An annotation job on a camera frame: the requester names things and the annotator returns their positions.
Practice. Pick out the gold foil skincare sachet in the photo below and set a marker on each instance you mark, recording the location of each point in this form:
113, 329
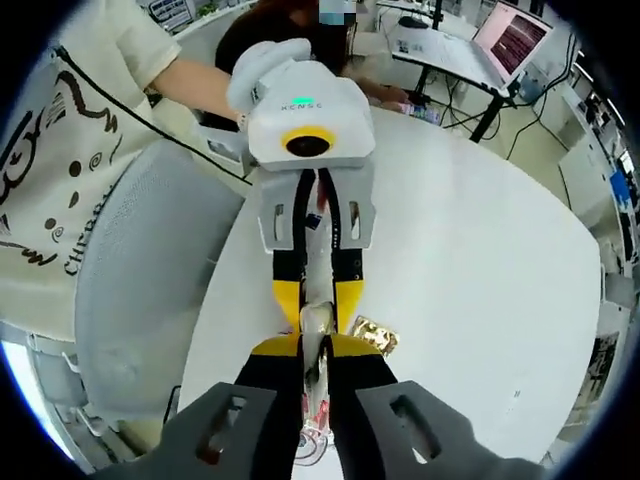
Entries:
375, 335

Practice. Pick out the white laptop pink screen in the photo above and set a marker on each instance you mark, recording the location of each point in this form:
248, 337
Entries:
520, 30

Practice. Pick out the blue storage bin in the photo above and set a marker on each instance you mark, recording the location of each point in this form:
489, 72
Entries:
623, 190

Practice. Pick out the pastel small packet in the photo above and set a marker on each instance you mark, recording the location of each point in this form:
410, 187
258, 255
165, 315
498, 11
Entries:
425, 114

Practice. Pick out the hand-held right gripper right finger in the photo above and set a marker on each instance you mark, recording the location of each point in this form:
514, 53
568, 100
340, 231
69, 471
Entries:
365, 415

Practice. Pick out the small clear skincare sachet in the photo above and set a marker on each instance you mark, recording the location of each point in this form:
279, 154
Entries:
317, 280

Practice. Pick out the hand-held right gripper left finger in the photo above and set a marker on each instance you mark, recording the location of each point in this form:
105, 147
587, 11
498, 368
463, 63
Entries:
265, 415

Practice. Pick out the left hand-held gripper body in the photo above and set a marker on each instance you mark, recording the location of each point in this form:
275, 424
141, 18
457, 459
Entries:
310, 115

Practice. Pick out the light grey mesh office chair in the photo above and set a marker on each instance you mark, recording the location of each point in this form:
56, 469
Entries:
150, 280

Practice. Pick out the person in cream shirt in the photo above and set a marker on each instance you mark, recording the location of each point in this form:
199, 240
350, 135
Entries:
40, 200

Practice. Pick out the white standing desk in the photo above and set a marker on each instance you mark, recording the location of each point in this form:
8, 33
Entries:
450, 55

